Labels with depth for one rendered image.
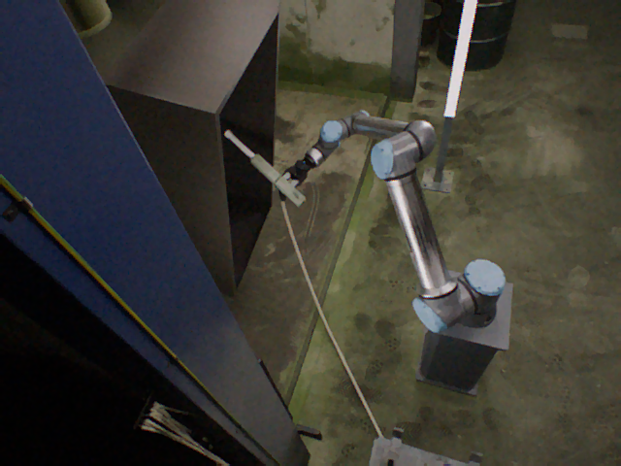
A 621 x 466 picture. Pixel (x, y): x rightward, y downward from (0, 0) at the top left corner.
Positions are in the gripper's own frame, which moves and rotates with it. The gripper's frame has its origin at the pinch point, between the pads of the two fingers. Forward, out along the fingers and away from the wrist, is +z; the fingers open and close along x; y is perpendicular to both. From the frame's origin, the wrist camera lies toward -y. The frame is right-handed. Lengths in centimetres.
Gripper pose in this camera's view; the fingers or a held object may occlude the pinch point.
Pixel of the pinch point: (281, 188)
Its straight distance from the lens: 205.0
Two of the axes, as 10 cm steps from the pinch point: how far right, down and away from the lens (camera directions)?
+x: -7.4, -6.7, 1.1
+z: -6.7, 7.0, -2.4
